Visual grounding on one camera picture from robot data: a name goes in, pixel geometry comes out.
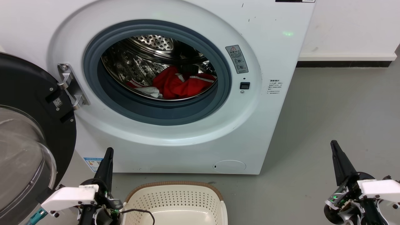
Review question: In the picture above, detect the teal connector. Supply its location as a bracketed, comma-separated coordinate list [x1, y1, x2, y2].
[26, 209, 48, 225]

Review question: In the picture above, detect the thin black cable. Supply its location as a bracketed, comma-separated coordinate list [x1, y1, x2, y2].
[120, 209, 155, 225]

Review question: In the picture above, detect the white and black baseboard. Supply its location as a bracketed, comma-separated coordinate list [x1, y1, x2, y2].
[296, 52, 397, 68]

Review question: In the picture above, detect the black washing machine door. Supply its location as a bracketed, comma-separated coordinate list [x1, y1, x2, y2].
[0, 52, 77, 225]

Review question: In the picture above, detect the perforated steel drum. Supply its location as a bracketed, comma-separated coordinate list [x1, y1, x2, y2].
[101, 34, 218, 101]

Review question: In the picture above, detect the metal door hinge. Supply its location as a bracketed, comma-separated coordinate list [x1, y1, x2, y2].
[57, 63, 91, 110]

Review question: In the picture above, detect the red garment with white stripes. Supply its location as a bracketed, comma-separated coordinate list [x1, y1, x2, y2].
[127, 65, 217, 100]

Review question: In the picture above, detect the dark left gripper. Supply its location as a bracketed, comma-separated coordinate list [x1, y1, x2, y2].
[77, 147, 124, 225]

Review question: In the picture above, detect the blue energy label sticker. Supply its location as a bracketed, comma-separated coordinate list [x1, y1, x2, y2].
[83, 157, 103, 172]

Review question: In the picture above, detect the white front-load washing machine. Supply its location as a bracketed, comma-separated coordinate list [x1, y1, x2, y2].
[0, 0, 316, 175]

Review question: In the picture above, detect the grey rubber door gasket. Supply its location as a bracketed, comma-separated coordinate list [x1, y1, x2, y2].
[83, 19, 232, 126]

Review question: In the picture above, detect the grey warning sticker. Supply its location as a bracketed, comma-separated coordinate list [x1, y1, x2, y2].
[225, 45, 249, 74]

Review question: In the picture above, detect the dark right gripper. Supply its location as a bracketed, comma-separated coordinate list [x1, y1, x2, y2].
[323, 140, 389, 225]

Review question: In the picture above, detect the small printed text label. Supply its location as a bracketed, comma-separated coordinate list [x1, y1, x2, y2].
[267, 79, 283, 95]

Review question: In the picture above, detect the cream perforated laundry basket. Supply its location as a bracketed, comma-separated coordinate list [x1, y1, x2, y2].
[121, 181, 228, 225]

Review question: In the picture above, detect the round filter cover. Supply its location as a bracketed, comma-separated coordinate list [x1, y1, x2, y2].
[213, 160, 247, 172]

